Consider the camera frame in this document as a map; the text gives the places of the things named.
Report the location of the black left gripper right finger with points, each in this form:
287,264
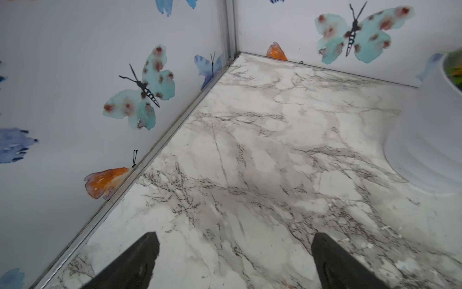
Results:
337,269

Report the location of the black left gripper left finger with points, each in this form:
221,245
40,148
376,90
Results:
133,269

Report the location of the white pot with plant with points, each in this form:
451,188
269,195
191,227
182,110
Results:
425,144

